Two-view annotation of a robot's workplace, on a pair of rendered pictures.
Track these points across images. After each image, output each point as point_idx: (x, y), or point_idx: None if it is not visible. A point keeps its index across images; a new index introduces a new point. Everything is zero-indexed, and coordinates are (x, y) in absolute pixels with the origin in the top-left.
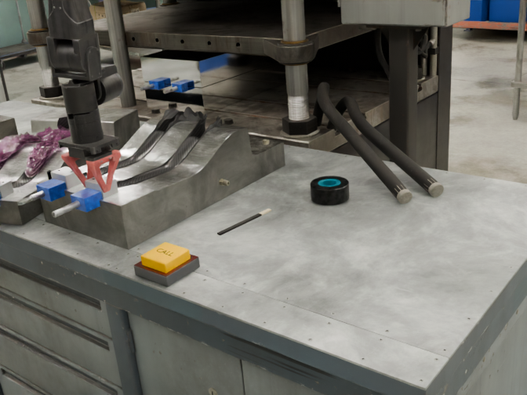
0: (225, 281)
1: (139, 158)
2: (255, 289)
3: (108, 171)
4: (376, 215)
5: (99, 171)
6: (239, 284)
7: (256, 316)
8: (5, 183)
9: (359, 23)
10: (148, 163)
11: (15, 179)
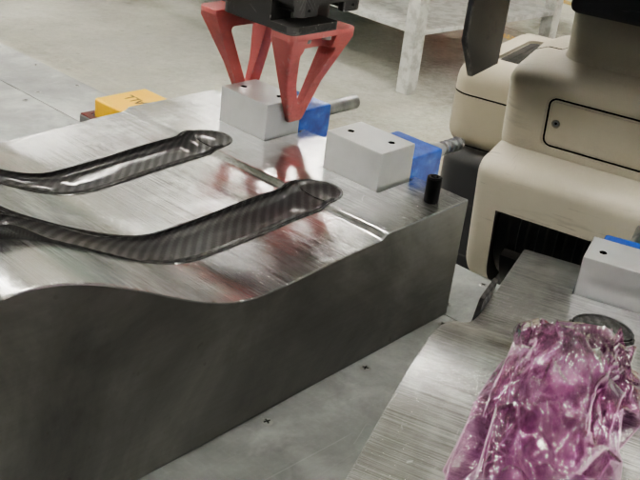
0: (51, 108)
1: (144, 256)
2: (16, 91)
3: (236, 53)
4: None
5: (252, 30)
6: (32, 101)
7: (40, 70)
8: (588, 248)
9: None
10: (116, 216)
11: (638, 367)
